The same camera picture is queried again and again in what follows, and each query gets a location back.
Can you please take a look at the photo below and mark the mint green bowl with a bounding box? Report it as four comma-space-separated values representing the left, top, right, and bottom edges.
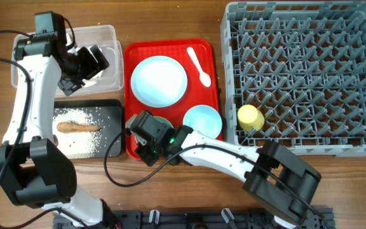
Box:
154, 116, 173, 128

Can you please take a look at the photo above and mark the brown bread stick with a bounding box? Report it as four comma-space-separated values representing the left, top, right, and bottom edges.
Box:
57, 122, 101, 133

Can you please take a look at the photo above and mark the light blue bowl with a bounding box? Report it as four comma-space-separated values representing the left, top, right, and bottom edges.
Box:
182, 104, 222, 139

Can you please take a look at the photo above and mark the white plastic spoon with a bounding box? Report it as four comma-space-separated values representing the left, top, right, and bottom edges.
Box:
186, 46, 211, 87

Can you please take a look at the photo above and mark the yellow plastic cup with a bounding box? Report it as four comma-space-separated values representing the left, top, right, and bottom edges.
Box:
237, 104, 265, 132

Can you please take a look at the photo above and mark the white napkin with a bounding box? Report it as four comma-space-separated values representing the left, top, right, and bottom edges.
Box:
83, 71, 103, 88

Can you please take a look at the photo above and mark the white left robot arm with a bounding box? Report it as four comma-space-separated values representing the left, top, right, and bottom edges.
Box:
0, 11, 121, 228

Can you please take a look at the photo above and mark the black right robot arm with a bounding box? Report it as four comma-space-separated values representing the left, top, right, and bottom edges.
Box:
126, 111, 322, 226

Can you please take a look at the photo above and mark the clear plastic waste bin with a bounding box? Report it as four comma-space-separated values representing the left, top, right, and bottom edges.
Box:
10, 24, 125, 98

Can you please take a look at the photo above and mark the black waste tray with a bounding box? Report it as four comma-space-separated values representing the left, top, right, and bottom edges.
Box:
51, 99, 123, 159

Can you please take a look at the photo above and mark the grey plastic dishwasher rack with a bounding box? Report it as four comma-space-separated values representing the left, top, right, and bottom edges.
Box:
220, 1, 366, 156

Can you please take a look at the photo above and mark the pile of white rice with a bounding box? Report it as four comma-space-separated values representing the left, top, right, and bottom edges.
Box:
52, 107, 120, 159

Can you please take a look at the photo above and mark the light blue plate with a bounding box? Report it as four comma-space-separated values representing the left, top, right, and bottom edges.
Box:
130, 55, 188, 108

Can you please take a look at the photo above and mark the red plastic tray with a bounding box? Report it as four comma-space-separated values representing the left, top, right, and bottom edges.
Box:
123, 38, 224, 162

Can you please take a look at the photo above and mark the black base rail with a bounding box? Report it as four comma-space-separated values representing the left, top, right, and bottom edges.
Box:
52, 208, 335, 229

